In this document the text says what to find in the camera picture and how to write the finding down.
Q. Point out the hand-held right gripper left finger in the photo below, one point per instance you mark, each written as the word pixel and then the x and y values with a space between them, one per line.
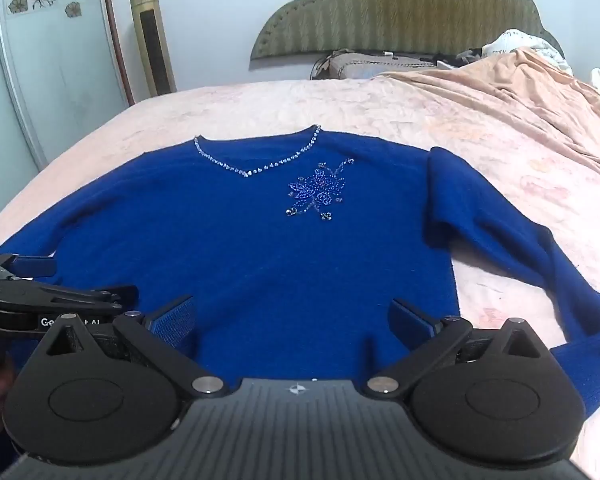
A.
pixel 176 319

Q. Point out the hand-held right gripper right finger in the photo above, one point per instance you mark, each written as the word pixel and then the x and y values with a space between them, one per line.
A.
pixel 409 322

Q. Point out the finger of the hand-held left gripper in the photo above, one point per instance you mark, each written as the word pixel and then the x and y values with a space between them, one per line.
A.
pixel 35 266
pixel 80 297

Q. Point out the blue beaded sweater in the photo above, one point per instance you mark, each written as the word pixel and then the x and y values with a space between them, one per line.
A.
pixel 255 260

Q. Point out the dark clothes pile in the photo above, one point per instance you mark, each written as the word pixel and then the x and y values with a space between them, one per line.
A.
pixel 462 57

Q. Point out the pink bed sheet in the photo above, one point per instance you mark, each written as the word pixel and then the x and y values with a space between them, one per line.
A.
pixel 145 125

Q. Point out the flowered glass wardrobe door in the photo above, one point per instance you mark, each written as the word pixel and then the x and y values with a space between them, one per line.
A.
pixel 45 60

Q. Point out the peach quilt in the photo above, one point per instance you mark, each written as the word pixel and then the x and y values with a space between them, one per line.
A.
pixel 530 110

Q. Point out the gold tower fan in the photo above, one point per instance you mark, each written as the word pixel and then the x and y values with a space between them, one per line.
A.
pixel 152 40

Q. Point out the brown patterned pillow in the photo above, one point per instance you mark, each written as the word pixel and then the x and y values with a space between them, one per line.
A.
pixel 370 64

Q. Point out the white crumpled garment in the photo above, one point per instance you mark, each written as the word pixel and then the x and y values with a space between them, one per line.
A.
pixel 520 42

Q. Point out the olive padded headboard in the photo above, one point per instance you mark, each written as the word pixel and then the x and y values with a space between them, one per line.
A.
pixel 395 5

